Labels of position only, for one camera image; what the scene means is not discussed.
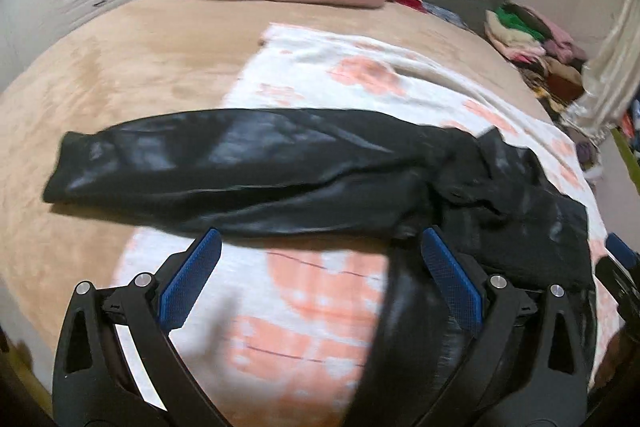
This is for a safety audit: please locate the clear plastic bag of clothes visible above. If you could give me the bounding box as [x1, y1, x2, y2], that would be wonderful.
[555, 107, 607, 180]

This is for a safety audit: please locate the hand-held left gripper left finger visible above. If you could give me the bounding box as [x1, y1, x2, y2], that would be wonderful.
[51, 228, 231, 427]

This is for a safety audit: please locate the white blanket with orange print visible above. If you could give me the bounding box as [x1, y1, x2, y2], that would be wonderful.
[107, 23, 623, 427]

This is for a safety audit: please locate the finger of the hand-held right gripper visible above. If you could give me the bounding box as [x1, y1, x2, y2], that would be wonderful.
[606, 233, 640, 270]
[595, 256, 640, 323]

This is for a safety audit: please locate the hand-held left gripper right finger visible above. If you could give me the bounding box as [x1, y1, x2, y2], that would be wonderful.
[410, 227, 596, 427]

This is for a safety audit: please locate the pile of folded clothes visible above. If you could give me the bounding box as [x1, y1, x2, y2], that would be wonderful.
[482, 2, 588, 108]

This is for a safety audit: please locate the cream satin curtain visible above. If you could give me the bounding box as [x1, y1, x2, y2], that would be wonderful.
[560, 0, 640, 142]

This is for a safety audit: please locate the black leather jacket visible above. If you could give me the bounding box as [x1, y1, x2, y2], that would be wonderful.
[42, 107, 598, 427]

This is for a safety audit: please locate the green cloth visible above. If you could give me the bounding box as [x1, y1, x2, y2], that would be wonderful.
[611, 127, 640, 196]

